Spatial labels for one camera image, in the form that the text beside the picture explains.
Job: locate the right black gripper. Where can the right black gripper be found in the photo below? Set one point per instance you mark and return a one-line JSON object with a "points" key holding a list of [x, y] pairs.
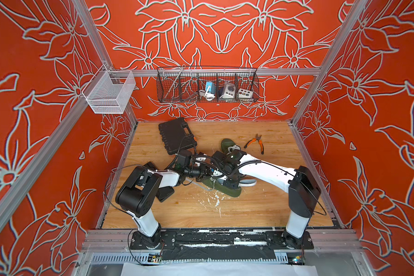
{"points": [[232, 186]]}

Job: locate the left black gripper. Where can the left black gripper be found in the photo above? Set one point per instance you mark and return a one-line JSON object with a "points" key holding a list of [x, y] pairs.
{"points": [[202, 172]]}

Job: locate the grey insole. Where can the grey insole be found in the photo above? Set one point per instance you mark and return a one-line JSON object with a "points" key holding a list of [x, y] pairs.
{"points": [[238, 182]]}

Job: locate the green canvas shoe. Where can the green canvas shoe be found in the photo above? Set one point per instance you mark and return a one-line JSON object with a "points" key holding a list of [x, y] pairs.
{"points": [[214, 184], [228, 146]]}

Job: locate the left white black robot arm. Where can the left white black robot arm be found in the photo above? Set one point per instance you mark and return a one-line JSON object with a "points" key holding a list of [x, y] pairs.
{"points": [[147, 183]]}

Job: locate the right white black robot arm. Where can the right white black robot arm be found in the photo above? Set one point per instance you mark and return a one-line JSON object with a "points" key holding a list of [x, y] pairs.
{"points": [[299, 184]]}

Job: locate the black flat pad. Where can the black flat pad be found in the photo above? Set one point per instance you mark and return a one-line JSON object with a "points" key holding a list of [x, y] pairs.
{"points": [[164, 192]]}

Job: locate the black plastic tool case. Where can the black plastic tool case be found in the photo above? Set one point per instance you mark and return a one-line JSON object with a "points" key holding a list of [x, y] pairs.
{"points": [[176, 135]]}

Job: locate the orange black pliers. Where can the orange black pliers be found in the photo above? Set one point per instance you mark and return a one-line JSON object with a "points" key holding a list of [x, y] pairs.
{"points": [[258, 140]]}

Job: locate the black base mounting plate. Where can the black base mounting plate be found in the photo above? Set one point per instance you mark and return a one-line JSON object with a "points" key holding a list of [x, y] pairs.
{"points": [[222, 246]]}

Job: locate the blue white box in basket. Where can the blue white box in basket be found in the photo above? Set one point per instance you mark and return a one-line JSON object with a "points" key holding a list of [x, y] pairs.
{"points": [[210, 88]]}

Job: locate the white round socket adapter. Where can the white round socket adapter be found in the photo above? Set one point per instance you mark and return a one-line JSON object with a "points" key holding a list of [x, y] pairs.
{"points": [[228, 91]]}

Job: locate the white dotted cube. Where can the white dotted cube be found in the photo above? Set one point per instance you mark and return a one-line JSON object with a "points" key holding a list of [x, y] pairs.
{"points": [[245, 95]]}

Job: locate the black wire wall basket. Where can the black wire wall basket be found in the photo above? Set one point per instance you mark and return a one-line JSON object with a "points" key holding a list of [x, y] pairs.
{"points": [[192, 84]]}

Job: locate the clear plastic wall bin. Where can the clear plastic wall bin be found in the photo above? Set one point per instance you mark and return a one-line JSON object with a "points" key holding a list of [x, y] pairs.
{"points": [[106, 97]]}

